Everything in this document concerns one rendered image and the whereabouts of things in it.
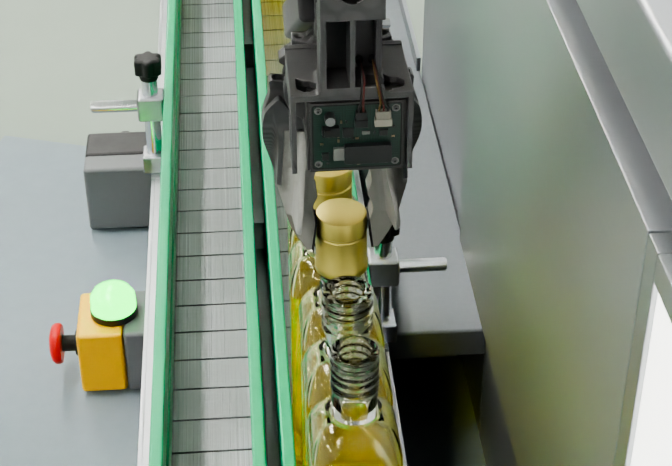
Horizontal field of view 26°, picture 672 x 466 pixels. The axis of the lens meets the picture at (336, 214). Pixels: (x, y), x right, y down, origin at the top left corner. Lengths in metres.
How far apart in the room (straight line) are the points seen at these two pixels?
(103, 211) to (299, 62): 0.81
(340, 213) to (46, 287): 0.69
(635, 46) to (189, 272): 0.74
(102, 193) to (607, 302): 0.96
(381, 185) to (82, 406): 0.59
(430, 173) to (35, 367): 0.45
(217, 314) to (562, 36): 0.58
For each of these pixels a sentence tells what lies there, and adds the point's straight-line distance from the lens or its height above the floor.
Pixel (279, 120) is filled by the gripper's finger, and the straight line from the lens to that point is 0.90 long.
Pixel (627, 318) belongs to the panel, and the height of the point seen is 1.26.
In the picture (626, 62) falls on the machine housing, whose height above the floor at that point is 1.36.
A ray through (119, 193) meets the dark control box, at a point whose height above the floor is 0.80.
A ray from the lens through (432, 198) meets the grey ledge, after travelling 1.47.
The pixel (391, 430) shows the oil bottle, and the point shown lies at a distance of 0.90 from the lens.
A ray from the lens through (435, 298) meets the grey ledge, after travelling 1.34.
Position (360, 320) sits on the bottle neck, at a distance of 0.91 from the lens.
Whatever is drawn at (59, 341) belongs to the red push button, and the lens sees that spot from 1.43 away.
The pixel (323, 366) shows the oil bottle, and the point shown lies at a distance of 0.94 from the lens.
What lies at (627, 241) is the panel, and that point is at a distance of 0.71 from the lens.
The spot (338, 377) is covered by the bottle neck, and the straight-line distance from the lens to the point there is 0.87.
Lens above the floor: 1.70
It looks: 35 degrees down
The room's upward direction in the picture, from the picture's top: straight up
